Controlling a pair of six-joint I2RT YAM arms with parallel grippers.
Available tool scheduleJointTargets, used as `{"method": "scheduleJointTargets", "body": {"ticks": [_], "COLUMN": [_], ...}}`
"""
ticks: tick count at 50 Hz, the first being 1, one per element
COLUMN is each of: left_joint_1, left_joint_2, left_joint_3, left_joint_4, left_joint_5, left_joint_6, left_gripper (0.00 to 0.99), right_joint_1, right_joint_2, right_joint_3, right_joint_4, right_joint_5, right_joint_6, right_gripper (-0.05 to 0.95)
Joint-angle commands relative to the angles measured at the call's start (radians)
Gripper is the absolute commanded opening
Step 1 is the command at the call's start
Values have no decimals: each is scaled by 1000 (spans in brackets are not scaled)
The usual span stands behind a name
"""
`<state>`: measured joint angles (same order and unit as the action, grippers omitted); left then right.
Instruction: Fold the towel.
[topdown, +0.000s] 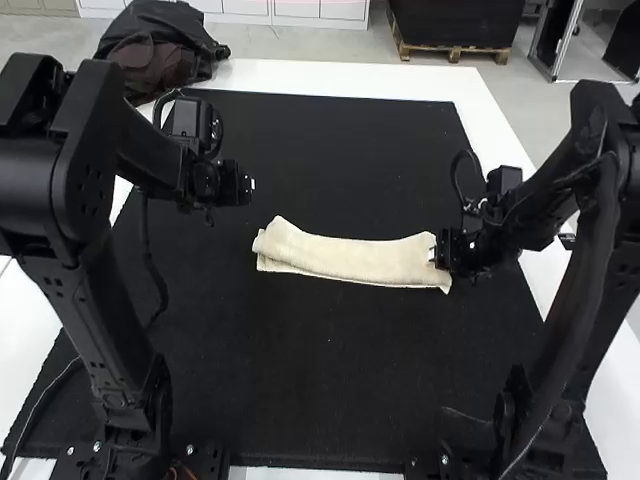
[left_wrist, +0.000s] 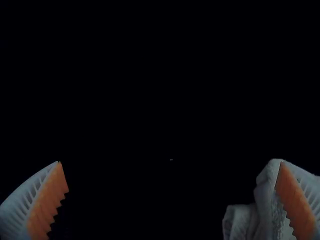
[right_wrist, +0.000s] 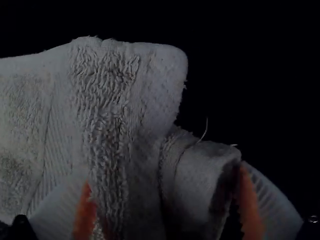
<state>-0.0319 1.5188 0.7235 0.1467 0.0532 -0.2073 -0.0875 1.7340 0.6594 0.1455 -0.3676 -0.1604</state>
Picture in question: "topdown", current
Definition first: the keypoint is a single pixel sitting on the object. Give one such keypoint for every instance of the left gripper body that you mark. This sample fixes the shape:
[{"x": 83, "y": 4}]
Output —
[{"x": 222, "y": 182}]

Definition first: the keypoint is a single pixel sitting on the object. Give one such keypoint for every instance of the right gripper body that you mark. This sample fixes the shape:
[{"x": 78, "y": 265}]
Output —
[{"x": 456, "y": 250}]

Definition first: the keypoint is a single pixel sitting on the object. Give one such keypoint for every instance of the pale towel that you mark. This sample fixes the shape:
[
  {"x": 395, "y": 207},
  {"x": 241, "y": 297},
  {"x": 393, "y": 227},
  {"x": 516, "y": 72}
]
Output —
[{"x": 350, "y": 260}]

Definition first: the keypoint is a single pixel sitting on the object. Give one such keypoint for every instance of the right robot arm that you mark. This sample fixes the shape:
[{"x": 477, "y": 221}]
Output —
[{"x": 590, "y": 210}]

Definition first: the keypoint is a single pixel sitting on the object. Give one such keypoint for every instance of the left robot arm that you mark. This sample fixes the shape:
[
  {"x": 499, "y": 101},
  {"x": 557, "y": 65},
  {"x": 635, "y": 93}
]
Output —
[{"x": 90, "y": 200}]

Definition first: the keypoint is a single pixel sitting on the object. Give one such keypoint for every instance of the black jacket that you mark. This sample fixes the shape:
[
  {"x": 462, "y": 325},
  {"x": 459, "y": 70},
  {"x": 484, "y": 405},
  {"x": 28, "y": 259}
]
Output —
[{"x": 160, "y": 35}]

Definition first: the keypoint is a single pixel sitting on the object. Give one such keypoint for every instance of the black mat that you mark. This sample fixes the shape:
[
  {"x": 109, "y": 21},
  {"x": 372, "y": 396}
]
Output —
[{"x": 325, "y": 360}]

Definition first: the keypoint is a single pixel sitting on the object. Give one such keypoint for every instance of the white cupboard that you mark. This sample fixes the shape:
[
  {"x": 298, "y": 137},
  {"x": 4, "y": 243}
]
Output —
[{"x": 250, "y": 6}]

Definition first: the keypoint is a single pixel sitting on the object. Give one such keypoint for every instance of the wooden pallet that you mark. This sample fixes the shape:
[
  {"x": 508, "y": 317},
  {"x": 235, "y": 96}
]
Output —
[{"x": 452, "y": 51}]

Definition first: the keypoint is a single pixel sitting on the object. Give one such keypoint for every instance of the grey locker bank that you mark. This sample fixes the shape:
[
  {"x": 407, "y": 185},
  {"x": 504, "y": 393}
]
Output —
[{"x": 30, "y": 4}]

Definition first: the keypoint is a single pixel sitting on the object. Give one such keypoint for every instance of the black panel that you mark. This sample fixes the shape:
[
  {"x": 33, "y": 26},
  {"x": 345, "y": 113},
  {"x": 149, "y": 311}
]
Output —
[{"x": 625, "y": 45}]

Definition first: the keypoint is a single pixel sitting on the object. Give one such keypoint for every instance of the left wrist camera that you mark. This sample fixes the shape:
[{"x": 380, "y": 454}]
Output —
[{"x": 192, "y": 122}]

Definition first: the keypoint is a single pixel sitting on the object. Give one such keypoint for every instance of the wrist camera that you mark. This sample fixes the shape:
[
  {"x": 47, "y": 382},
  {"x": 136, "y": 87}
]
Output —
[
  {"x": 505, "y": 181},
  {"x": 192, "y": 122}
]

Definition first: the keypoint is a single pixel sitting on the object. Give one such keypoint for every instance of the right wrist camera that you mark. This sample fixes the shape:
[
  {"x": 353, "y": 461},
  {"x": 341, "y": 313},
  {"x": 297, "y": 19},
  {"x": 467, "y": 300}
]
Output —
[{"x": 505, "y": 181}]

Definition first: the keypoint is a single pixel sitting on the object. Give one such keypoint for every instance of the metal frame trolley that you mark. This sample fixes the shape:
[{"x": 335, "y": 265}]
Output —
[{"x": 555, "y": 35}]

